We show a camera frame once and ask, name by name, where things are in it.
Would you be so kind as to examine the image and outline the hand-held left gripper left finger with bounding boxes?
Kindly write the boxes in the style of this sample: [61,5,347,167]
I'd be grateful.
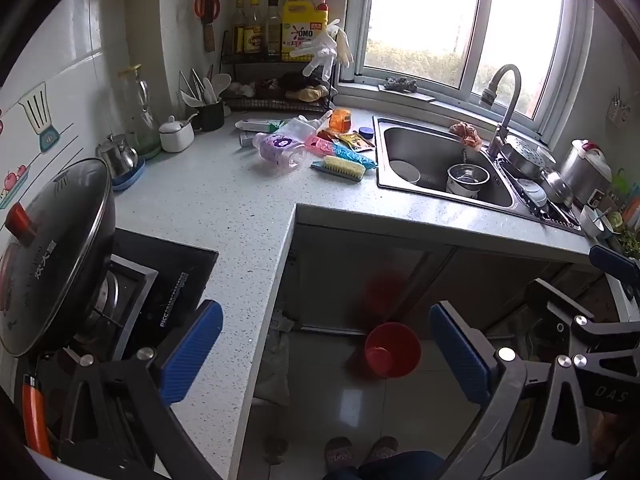
[60,300,223,461]

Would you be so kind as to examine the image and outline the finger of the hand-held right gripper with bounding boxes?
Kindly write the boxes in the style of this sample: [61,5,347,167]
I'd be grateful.
[525,279,608,341]
[589,244,640,306]

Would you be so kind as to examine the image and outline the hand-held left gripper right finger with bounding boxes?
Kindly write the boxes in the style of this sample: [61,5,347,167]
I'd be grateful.
[429,301,596,480]

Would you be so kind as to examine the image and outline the red plastic bin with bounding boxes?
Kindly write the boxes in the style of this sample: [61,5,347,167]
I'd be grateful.
[364,322,422,378]

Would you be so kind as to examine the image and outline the white green medicine box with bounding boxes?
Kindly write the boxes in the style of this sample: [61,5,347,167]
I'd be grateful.
[235,118,283,132]

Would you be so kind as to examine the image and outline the white paper towel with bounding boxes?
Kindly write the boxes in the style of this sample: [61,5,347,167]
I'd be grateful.
[285,116,315,140]

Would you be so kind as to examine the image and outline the green vegetables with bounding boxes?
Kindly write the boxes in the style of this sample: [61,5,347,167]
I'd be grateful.
[617,227,640,258]

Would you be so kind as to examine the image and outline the white bowl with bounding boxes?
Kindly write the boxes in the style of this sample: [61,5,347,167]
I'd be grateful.
[580,205,613,238]

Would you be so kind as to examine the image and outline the frosted metal cabinet door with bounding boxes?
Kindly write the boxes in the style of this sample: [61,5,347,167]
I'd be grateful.
[440,247,603,341]
[287,220,453,333]

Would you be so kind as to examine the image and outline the black gas stove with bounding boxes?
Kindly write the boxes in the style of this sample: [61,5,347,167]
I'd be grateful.
[37,227,219,376]

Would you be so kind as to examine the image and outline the white woven sack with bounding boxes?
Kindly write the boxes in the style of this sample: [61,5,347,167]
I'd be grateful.
[252,330,293,406]

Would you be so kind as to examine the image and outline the small steel kettle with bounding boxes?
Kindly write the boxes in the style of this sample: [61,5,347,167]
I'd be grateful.
[542,170,576,208]

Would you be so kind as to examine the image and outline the steel rice cooker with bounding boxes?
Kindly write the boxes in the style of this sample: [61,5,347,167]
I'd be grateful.
[559,139,613,206]

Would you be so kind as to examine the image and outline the white dish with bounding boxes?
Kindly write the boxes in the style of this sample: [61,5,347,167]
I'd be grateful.
[517,179,549,208]

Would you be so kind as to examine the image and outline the patterned slipper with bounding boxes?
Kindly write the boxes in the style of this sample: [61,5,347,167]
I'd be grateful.
[362,435,400,466]
[324,436,355,472]

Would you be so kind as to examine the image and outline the person's leg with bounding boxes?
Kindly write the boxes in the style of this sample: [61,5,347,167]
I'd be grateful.
[322,450,446,480]

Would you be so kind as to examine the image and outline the steel colander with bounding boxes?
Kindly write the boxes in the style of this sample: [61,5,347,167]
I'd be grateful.
[500,135,557,181]

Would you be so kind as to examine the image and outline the steel pot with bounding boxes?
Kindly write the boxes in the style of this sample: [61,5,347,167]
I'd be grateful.
[446,162,491,198]

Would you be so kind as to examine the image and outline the orange lighter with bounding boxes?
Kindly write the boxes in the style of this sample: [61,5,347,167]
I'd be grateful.
[21,374,53,460]

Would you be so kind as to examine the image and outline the glass wok lid red knob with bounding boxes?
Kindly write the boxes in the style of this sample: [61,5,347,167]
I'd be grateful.
[0,157,117,358]

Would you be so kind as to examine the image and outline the orange rag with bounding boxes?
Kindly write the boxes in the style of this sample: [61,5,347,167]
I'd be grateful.
[449,121,483,148]

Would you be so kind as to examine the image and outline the stainless steel sink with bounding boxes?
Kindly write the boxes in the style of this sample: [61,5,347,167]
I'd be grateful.
[372,116,586,233]

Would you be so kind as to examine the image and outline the grey bowl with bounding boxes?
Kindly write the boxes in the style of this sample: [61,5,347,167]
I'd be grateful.
[389,159,422,185]

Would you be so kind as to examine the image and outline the grey kitchen faucet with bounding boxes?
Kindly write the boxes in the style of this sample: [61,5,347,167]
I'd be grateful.
[479,64,523,158]

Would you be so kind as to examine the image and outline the small steel teapot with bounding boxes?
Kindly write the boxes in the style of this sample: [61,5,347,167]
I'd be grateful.
[96,132,140,178]

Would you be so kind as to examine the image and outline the white lidded condiment jar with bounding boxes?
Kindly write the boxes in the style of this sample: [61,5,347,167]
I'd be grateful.
[159,115,198,153]

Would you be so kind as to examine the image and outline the blue scrub brush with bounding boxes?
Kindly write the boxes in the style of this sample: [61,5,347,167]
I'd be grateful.
[311,155,366,182]

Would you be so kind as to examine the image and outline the purple printed plastic bottle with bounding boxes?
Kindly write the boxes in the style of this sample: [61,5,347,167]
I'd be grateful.
[252,127,307,170]

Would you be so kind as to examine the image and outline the blue snack packet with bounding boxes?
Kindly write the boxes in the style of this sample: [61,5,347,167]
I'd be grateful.
[330,142,377,170]

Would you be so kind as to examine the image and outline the yellow black seasoning packet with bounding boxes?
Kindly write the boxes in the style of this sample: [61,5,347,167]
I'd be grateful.
[340,131,376,152]

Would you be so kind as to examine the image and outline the dark green utensil mug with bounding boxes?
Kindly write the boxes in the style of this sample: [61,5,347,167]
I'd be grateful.
[199,100,226,132]

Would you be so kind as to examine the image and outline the pink snack packet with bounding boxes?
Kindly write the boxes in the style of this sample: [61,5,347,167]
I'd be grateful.
[305,135,341,158]

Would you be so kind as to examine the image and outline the clear glass bottle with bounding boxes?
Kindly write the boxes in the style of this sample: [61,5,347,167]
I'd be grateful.
[118,64,162,158]

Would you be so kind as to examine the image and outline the metal chopsticks bundle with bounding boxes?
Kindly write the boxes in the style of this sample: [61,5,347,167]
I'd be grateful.
[179,69,206,96]

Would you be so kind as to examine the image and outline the yellow brown rag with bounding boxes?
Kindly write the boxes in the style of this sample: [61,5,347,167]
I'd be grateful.
[292,85,331,103]

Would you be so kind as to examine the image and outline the black plastic bag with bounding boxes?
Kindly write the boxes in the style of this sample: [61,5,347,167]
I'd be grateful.
[280,71,328,92]

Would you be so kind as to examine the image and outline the window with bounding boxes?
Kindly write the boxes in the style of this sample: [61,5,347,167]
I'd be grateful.
[345,0,596,136]

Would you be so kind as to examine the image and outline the dark oil bottle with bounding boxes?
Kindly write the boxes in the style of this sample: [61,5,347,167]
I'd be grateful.
[231,0,248,56]
[263,0,283,57]

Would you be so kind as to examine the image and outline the yellow label oil bottle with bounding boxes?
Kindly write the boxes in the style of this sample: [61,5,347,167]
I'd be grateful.
[245,0,266,56]

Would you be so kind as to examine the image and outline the white hanging rubber gloves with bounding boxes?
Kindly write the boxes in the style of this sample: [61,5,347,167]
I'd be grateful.
[290,19,353,81]

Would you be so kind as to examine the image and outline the yellow detergent jug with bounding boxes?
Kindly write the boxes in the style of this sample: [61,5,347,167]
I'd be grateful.
[281,0,331,56]

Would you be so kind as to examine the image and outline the cherry wall sticker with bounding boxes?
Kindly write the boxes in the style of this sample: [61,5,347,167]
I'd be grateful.
[0,162,38,211]

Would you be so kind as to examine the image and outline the black wire rack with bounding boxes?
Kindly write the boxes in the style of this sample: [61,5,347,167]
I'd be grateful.
[220,30,341,113]

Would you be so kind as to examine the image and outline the blender wall sticker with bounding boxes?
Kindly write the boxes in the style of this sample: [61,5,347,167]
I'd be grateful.
[17,81,63,153]

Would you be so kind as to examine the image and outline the red handled scissors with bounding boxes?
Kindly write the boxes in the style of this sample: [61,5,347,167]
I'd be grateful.
[194,0,221,26]

